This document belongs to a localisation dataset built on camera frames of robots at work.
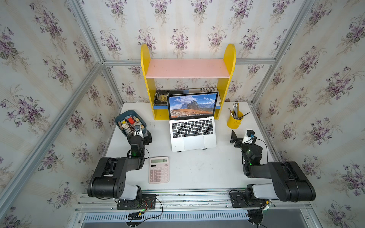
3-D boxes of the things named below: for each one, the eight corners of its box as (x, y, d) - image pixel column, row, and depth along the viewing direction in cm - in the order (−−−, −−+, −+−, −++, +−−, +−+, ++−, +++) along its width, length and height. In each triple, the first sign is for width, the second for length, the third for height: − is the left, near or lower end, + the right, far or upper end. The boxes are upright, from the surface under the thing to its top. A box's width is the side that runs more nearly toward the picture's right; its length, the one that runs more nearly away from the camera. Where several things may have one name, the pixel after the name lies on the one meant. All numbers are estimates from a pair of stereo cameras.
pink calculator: (147, 183, 81) (146, 182, 79) (151, 158, 91) (150, 156, 88) (168, 183, 81) (168, 182, 79) (170, 158, 91) (169, 156, 88)
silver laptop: (170, 150, 93) (165, 120, 68) (171, 124, 107) (168, 91, 82) (214, 150, 94) (226, 120, 68) (210, 125, 108) (219, 91, 82)
